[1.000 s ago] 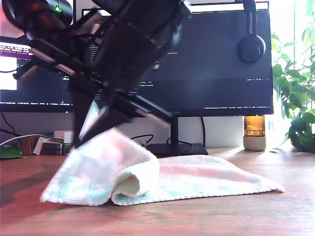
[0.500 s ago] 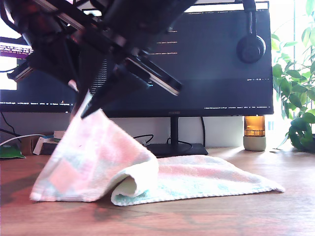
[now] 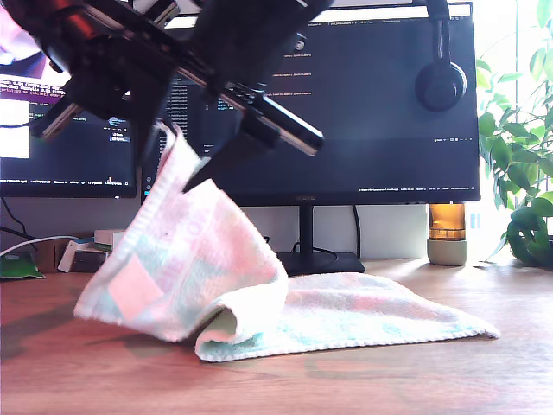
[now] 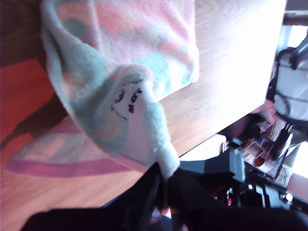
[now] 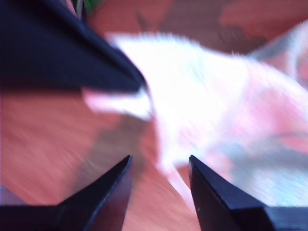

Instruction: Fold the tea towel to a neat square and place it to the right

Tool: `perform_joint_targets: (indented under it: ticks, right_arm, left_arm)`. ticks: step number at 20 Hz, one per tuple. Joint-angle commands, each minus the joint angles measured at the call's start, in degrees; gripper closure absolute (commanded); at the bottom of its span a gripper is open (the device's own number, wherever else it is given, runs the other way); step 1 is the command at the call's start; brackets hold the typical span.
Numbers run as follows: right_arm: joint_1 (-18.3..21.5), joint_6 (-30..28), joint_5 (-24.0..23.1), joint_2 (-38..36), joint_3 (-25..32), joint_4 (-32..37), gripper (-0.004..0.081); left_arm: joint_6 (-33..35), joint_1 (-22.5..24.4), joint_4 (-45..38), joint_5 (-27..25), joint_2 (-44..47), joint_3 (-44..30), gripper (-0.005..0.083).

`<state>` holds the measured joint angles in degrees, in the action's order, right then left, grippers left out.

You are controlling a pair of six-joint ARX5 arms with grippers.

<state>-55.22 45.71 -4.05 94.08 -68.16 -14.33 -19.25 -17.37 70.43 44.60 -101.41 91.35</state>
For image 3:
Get white pink tea towel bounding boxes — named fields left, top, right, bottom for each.
left=73, top=123, right=502, bottom=362

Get black monitor with terminal screen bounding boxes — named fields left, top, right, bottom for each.
left=0, top=0, right=138, bottom=200

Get wide black monitor with stand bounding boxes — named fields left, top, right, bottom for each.
left=140, top=2, right=481, bottom=276

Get brown cardboard box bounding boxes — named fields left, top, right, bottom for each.
left=34, top=237, right=70, bottom=274

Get black headphones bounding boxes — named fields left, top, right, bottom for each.
left=414, top=0, right=467, bottom=112

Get green snack bag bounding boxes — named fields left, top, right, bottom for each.
left=0, top=252, right=46, bottom=281

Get amber glass jar grey base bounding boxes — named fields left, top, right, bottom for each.
left=426, top=202, right=468, bottom=267

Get green leafy houseplant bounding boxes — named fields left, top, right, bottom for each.
left=474, top=0, right=553, bottom=268

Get black monitor cable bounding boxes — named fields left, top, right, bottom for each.
left=352, top=205, right=363, bottom=260

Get white cable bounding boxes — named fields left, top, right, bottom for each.
left=0, top=235, right=83, bottom=259

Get thin black cable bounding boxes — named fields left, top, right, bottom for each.
left=0, top=197, right=28, bottom=230

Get black desk cable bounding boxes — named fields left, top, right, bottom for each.
left=0, top=227, right=38, bottom=243

